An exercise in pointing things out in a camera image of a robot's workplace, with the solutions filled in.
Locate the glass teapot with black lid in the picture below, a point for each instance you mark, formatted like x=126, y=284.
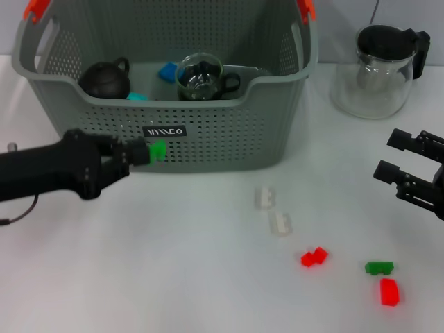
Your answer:
x=385, y=38

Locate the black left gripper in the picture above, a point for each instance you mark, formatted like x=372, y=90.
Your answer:
x=52, y=166

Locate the glass teacup with black base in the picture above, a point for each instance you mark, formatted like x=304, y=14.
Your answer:
x=199, y=79

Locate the teal square toy brick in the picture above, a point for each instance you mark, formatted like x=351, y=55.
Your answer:
x=138, y=96

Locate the grey-green perforated storage basket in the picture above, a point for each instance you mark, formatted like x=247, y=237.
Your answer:
x=208, y=114

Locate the green toy brick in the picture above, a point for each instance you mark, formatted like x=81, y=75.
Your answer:
x=378, y=267
x=157, y=151

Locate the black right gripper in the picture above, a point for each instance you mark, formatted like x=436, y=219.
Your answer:
x=440, y=194

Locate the orange-red notched toy brick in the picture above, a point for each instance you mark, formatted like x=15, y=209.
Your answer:
x=312, y=257

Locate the clear toy brick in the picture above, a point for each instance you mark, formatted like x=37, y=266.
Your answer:
x=281, y=223
x=263, y=198

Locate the bright red toy brick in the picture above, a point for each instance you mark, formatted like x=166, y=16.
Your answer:
x=388, y=293

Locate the blue square toy brick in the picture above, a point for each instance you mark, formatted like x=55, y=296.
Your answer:
x=167, y=73

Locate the black clay teapot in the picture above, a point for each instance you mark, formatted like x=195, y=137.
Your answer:
x=104, y=81

